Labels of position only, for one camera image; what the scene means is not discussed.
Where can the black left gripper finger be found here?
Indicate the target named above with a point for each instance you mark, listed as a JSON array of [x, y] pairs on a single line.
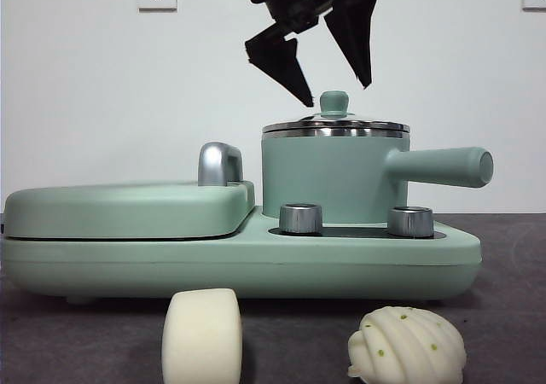
[[277, 59], [356, 38]]

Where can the glass pot lid green knob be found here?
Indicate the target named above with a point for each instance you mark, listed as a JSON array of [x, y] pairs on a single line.
[[335, 102]]

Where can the plain white steamed bun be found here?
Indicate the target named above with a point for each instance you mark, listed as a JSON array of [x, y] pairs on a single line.
[[202, 337]]

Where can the twisted scallion steamed bun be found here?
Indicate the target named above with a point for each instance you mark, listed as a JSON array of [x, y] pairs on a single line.
[[405, 345]]

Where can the silver control knob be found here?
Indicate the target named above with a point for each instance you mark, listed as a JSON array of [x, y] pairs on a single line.
[[410, 222], [300, 219]]

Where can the mint green breakfast machine base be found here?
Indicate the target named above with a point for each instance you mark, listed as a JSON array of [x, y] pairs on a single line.
[[256, 269]]

